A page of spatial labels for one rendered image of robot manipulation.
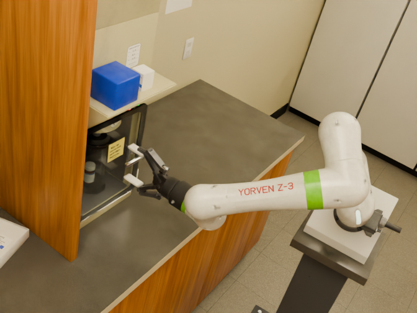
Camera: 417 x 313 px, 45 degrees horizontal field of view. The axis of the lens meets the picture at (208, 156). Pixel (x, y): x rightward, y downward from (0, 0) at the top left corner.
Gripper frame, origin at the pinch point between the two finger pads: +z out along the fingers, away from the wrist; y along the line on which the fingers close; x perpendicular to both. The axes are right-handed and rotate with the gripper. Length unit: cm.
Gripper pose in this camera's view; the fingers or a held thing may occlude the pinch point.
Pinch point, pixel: (130, 162)
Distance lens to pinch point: 178.9
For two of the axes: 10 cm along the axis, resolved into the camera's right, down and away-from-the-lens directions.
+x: -5.6, 4.0, -7.2
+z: -8.0, -4.8, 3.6
